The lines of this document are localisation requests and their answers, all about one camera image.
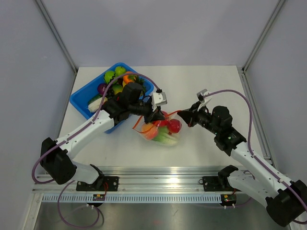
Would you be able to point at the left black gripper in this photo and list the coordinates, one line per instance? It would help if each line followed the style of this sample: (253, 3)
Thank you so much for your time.
(157, 115)

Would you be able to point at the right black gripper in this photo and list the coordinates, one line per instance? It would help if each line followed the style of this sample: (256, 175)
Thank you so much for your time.
(191, 116)

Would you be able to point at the large red tomato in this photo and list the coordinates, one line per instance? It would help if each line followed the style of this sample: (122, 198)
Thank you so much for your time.
(174, 126)

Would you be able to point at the peach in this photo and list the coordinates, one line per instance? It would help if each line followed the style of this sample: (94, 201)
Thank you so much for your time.
(149, 131)

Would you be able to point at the clear zip top bag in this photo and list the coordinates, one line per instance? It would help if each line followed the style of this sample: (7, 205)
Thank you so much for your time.
(138, 125)

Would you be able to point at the green lettuce head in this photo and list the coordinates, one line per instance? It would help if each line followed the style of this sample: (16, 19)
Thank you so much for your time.
(166, 138)

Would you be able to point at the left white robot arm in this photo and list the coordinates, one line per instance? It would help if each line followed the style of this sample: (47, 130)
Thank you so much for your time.
(57, 156)

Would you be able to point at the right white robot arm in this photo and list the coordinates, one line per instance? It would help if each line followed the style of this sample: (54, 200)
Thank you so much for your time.
(284, 199)

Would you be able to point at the small pineapple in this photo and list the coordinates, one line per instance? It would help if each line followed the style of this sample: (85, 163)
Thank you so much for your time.
(141, 82)

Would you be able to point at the green yellow mango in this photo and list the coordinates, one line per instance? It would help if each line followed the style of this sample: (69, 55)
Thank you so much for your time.
(117, 88)

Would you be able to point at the green cucumber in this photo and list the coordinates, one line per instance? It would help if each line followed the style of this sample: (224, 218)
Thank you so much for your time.
(96, 97)

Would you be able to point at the purple onion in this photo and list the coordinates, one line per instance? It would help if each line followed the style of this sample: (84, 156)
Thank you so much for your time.
(101, 88)

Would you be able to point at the white scallion stalk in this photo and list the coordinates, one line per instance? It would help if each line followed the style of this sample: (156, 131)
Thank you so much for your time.
(94, 104)

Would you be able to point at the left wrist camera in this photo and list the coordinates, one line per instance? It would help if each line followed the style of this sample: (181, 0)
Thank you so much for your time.
(158, 99)

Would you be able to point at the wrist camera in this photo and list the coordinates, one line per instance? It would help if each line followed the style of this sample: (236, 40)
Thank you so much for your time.
(204, 98)
(158, 99)

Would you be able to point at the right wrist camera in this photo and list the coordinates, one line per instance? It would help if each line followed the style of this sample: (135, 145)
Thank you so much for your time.
(204, 98)

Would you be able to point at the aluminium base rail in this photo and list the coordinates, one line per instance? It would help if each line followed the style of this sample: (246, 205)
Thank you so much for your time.
(160, 180)

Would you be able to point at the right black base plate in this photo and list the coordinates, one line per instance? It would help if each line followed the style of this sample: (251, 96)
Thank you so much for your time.
(212, 184)

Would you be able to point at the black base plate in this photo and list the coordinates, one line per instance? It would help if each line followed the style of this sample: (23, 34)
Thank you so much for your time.
(112, 183)
(212, 184)

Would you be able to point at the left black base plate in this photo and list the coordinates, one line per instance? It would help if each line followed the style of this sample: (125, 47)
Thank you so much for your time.
(112, 183)

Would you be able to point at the white slotted cable duct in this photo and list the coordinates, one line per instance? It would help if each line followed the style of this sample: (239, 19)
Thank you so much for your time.
(134, 198)

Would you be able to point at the left frame post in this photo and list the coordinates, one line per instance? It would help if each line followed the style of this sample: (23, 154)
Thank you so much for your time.
(52, 27)

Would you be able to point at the frame post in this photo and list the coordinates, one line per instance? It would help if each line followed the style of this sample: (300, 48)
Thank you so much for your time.
(264, 33)
(52, 27)

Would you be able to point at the right frame post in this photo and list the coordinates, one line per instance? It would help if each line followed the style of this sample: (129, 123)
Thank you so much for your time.
(264, 33)

